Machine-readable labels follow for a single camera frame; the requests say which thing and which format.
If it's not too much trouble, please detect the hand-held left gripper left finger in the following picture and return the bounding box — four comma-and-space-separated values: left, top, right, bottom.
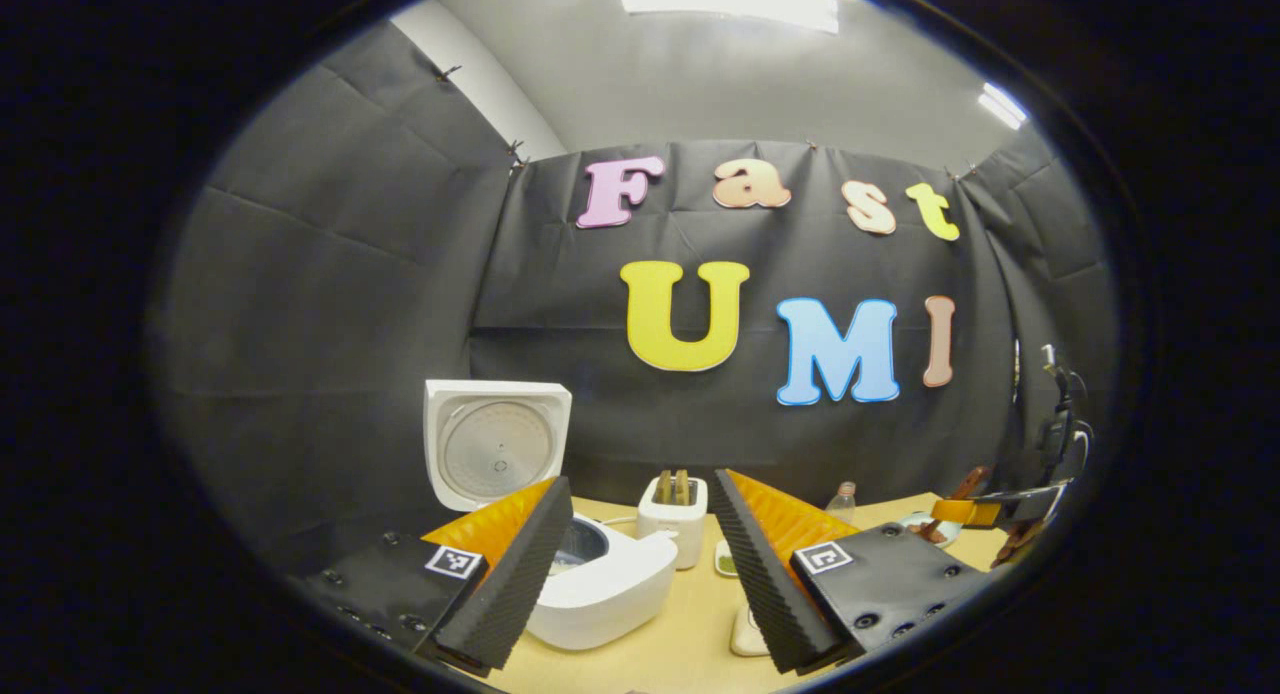
300, 476, 573, 675

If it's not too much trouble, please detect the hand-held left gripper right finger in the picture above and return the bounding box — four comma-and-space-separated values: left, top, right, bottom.
712, 469, 991, 675

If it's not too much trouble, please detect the clear container of rice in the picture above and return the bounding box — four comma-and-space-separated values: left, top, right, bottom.
729, 604, 771, 658

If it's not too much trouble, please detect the brown wooden spoon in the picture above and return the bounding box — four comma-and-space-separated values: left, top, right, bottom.
925, 466, 993, 545

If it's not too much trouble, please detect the white rice cooker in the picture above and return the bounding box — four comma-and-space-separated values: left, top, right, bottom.
423, 379, 679, 651

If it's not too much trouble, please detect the white toaster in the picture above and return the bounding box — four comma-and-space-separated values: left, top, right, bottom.
637, 474, 709, 571

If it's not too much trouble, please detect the pale green plate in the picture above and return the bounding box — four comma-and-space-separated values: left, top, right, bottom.
900, 512, 961, 547

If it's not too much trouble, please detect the black backdrop cloth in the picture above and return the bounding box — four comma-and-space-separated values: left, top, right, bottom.
150, 19, 1121, 575

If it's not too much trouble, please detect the small ceiling light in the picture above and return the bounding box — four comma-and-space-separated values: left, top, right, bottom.
978, 82, 1028, 130

